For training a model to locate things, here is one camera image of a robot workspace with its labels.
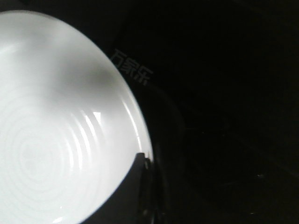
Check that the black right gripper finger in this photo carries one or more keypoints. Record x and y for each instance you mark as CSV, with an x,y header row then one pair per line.
x,y
131,203

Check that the white round plate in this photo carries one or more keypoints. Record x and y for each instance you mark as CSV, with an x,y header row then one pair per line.
x,y
70,127

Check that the black glass cooktop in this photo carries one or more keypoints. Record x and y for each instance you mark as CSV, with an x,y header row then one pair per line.
x,y
217,82

